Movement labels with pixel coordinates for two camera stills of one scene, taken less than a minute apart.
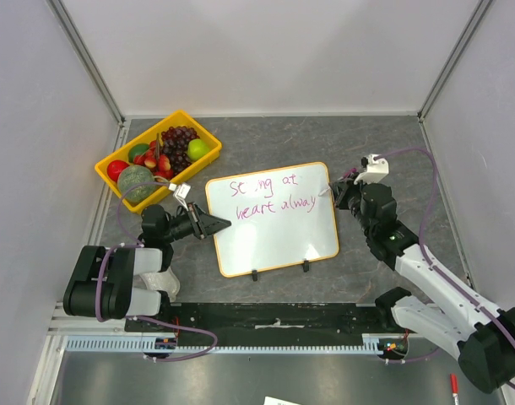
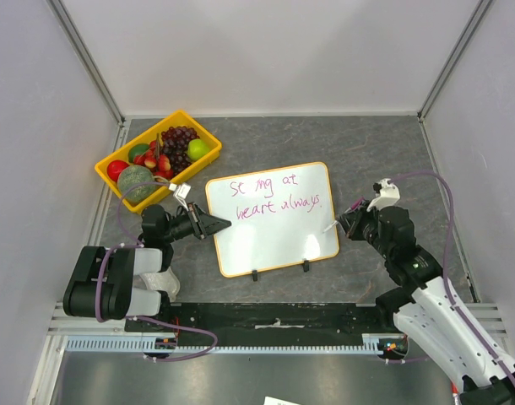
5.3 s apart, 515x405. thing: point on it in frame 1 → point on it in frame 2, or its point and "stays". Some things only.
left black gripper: x=203 y=224 stays
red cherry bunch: x=158 y=163 stays
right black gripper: x=341 y=193 → x=352 y=222
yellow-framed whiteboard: x=277 y=218 stays
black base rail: x=273 y=324 stays
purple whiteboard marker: x=348 y=174 → x=355 y=206
